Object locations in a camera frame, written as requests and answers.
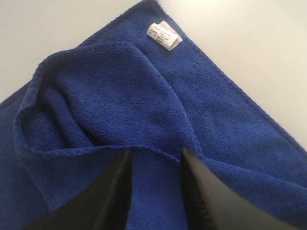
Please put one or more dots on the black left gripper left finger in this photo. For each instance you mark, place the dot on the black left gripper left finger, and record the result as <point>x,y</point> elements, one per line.
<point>103,205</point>

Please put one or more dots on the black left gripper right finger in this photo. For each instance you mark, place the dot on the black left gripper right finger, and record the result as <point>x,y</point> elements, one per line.
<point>211,205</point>

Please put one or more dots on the blue towel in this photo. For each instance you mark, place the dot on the blue towel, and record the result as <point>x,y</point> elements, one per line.
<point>141,84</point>

